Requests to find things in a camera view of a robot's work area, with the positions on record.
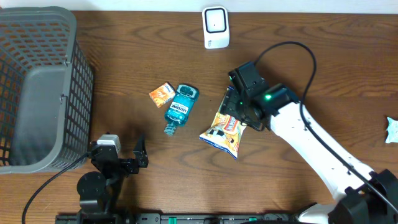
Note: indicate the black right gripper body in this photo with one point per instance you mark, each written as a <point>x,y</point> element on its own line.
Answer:
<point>236,106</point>

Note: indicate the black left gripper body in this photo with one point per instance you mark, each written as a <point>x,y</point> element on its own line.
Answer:
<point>125,166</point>

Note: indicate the yellow snack bag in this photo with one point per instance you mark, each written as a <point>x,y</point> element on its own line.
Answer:
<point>224,133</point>

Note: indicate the teal mouthwash bottle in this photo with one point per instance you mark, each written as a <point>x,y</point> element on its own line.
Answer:
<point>178,112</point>

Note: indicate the orange small box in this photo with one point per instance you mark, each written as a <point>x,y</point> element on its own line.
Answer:
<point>162,95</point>

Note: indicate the light teal pouch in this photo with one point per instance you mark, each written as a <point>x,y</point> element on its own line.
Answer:
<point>392,131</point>

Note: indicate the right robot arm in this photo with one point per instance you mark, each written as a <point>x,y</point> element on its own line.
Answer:
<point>360,194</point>

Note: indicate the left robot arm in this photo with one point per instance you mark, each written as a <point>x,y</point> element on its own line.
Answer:
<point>99,190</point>

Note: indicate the white barcode scanner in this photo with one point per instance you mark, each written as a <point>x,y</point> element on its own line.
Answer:
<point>215,27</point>

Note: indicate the grey plastic shopping basket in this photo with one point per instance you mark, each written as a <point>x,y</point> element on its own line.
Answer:
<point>46,91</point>

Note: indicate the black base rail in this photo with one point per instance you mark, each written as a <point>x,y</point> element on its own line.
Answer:
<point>217,218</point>

